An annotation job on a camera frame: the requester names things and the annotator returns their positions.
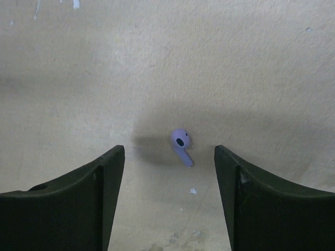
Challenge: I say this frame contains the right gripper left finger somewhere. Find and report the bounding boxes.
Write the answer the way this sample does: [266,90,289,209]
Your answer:
[1,145,125,250]

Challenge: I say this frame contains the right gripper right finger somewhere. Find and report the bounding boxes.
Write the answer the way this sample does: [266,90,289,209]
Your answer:
[214,145,334,250]

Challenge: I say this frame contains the purple earbud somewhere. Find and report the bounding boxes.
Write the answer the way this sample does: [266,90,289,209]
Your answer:
[171,128,193,167]

